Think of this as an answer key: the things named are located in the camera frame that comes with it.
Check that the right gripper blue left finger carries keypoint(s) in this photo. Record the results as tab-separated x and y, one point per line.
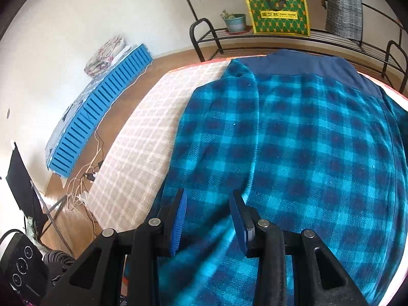
176	221

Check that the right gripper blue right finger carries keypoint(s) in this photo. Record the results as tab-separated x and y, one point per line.
243	223

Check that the teal plaid fleece jacket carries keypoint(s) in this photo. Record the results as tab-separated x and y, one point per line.
210	269

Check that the black metal clothes rack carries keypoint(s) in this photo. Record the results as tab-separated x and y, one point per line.
210	43

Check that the pink checked bed blanket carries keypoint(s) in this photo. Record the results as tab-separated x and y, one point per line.
137	146

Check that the black folding stand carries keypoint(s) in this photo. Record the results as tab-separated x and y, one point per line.
30	200

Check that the blue slatted plastic crate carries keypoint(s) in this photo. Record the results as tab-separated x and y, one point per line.
83	116

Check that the floral folded bedding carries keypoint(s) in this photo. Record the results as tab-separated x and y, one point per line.
104	56

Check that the small potted plant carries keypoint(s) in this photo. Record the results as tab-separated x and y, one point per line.
235	22

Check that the yellow green patterned bag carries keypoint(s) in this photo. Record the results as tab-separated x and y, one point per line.
280	17

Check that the grey plaid long coat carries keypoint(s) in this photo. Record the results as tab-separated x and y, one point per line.
344	18

